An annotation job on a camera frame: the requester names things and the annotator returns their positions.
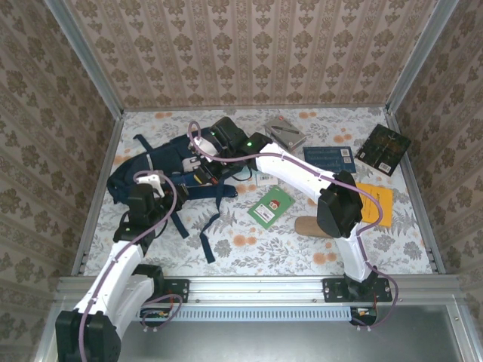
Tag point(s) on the navy blue student backpack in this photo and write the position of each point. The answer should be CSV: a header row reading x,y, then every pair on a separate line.
x,y
124,177

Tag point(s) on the grey pen gift box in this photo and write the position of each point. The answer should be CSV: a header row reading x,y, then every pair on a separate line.
x,y
285,134

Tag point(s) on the white packaged stationery card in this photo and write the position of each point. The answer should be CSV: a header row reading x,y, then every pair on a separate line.
x,y
268,180

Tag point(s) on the green card with house picture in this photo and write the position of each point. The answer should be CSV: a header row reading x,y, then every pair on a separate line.
x,y
271,207

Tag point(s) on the blue printed booklet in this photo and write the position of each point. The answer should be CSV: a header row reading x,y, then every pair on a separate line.
x,y
328,160

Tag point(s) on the brown cork glasses case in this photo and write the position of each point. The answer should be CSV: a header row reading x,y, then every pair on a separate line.
x,y
305,226

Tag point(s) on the dark green black book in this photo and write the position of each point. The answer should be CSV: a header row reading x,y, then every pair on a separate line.
x,y
383,149

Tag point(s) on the orange yellow notebook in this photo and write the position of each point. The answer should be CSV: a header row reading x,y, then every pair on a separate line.
x,y
371,213

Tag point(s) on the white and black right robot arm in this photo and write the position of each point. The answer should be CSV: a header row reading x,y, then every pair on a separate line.
x,y
287,169

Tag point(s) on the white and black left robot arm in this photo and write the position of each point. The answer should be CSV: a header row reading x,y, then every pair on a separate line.
x,y
120,271

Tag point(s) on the floral table cloth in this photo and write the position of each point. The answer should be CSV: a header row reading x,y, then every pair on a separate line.
x,y
264,256

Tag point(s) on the grey metal sheet panel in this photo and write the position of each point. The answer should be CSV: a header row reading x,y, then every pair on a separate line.
x,y
283,343

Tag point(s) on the aluminium frame rail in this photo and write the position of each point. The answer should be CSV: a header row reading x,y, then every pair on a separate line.
x,y
430,245
226,107
100,192

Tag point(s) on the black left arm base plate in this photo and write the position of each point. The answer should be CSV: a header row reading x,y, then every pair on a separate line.
x,y
177,288

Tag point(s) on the aluminium mounting rail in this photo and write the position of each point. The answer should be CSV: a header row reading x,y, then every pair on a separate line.
x,y
256,286

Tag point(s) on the aluminium frame post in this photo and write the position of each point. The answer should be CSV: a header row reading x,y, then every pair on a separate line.
x,y
87,60
419,56

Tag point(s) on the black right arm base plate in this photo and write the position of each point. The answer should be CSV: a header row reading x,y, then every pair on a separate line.
x,y
334,290

